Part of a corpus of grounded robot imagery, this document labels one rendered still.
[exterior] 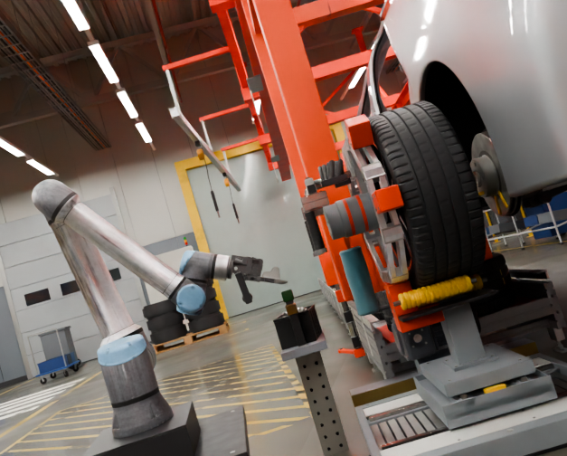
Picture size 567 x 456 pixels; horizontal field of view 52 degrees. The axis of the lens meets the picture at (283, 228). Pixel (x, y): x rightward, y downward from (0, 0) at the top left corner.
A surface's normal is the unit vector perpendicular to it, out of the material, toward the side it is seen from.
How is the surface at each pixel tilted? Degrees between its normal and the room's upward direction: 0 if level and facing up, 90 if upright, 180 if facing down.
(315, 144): 90
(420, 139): 63
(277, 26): 90
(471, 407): 90
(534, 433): 90
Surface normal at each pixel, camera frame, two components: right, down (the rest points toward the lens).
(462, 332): -0.04, -0.07
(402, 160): -0.12, -0.37
